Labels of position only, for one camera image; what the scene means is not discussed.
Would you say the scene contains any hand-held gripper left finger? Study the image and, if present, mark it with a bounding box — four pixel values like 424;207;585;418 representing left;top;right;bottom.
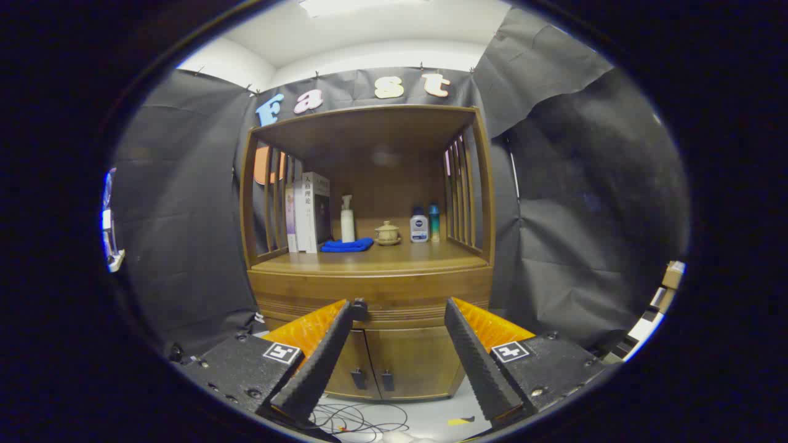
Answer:
175;300;355;428

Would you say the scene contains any white lotion bottle blue cap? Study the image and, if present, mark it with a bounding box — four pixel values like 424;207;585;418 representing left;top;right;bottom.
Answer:
409;206;429;244

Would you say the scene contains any thick white book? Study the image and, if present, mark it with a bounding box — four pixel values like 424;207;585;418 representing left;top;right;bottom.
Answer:
294;172;332;254

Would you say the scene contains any beige lidded tea cup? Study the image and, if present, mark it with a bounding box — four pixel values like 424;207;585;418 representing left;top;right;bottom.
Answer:
374;220;402;247

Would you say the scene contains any wooden cabinet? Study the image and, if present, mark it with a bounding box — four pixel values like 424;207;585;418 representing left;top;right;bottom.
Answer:
239;105;496;402

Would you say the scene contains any wooden countertop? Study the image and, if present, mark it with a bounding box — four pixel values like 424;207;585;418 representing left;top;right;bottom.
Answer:
252;239;488;274

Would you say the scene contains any wooden drawer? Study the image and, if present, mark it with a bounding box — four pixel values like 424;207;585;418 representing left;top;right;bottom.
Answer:
249;266;493;330

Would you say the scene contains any blue folded cloth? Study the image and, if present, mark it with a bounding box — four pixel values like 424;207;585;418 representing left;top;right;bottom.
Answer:
320;237;374;253

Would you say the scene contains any wooden cabinet door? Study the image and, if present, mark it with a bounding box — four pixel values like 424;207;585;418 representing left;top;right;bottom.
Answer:
324;329;376;401
364;326;465;401

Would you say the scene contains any thin pale purple book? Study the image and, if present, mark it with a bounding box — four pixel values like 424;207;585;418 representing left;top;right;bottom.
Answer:
284;185;299;253

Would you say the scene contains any white pump bottle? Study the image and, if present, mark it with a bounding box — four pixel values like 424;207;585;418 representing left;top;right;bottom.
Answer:
340;195;356;244

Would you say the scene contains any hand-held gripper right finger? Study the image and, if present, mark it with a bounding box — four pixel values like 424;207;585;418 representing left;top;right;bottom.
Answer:
444;297;607;429

